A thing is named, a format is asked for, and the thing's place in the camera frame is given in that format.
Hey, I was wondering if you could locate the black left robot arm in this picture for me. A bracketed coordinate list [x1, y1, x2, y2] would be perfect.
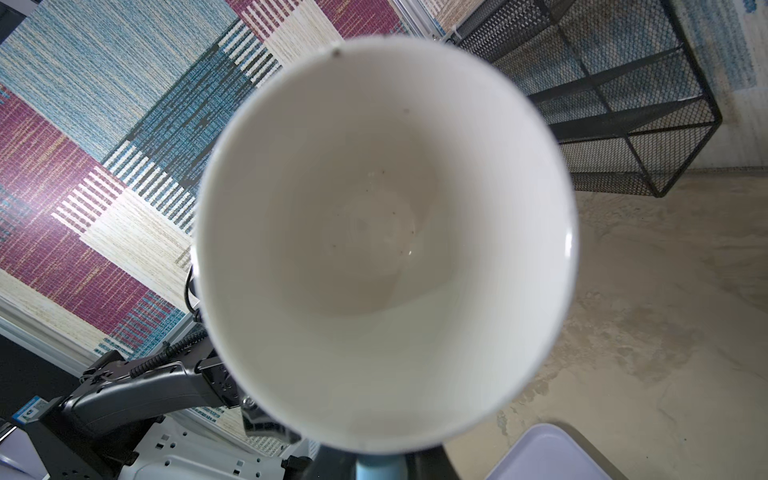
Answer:
[13, 304, 313, 479]

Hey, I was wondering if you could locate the lavender silicone mat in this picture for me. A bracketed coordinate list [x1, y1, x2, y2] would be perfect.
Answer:
[486, 423, 610, 480]

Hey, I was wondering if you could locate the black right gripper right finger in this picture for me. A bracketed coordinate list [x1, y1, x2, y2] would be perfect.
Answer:
[405, 445, 460, 480]

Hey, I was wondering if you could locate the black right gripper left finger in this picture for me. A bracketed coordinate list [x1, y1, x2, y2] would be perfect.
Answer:
[301, 445, 357, 480]

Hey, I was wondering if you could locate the light blue ceramic mug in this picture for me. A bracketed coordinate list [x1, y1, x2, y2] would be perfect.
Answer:
[193, 36, 579, 479]

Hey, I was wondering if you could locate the black mesh wire shelf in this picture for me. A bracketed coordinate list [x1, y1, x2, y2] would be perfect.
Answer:
[446, 1, 722, 197]

